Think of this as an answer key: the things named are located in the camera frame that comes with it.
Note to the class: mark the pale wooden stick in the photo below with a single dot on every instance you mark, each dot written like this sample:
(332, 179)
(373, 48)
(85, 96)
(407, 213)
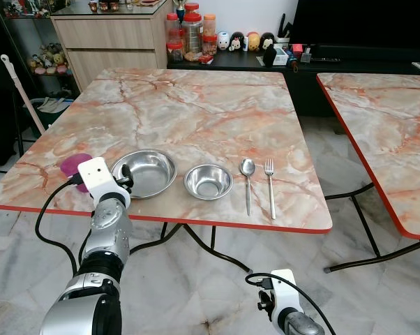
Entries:
(21, 91)

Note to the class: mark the marble pattern folding table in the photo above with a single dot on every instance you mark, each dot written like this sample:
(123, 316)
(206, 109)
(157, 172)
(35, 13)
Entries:
(391, 132)
(196, 112)

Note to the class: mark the large clear jar red lid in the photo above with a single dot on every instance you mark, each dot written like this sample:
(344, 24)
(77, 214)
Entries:
(192, 35)

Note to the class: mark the large shallow steel bowl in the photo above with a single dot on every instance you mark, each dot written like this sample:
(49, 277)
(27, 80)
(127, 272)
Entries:
(148, 173)

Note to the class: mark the small deep steel bowl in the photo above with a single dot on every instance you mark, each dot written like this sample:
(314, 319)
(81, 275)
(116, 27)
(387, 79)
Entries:
(208, 183)

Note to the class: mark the beige plush toy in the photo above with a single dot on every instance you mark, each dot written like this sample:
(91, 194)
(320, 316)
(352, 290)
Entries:
(53, 57)

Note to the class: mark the clear jar orange lid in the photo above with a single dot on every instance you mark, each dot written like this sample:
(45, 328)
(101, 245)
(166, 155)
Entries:
(209, 35)

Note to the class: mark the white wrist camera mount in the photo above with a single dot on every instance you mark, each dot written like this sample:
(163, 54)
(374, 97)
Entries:
(285, 296)
(97, 176)

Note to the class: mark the light wooden drawer cabinet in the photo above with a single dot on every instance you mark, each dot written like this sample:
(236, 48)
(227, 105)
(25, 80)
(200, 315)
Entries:
(112, 42)

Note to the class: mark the yellow round figurine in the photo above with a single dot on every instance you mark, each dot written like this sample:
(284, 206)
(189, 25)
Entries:
(253, 41)

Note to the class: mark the black television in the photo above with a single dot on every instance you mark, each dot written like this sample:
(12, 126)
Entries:
(363, 21)

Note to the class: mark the white round figurine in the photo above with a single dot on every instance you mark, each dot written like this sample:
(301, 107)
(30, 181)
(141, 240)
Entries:
(223, 41)

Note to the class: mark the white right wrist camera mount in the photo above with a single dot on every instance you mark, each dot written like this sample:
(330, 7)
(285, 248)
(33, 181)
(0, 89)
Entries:
(285, 296)

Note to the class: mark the steel spoon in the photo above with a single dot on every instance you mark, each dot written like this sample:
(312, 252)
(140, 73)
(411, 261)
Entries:
(247, 167)

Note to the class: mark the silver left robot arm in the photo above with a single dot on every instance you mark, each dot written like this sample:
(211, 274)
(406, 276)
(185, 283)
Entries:
(105, 230)

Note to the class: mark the steel fork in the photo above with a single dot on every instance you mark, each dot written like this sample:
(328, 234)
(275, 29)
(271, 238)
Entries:
(269, 181)

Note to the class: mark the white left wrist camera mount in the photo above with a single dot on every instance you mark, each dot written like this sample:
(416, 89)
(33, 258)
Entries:
(97, 176)

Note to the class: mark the black haired round figurine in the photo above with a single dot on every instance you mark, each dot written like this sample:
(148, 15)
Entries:
(237, 41)

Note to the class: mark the purple plastic cup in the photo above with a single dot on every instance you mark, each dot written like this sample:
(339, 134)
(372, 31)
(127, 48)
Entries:
(72, 166)

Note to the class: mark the small clear jar red lid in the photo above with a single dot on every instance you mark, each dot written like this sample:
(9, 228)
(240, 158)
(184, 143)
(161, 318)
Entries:
(174, 51)

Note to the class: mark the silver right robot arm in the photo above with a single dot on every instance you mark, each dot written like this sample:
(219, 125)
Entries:
(302, 325)

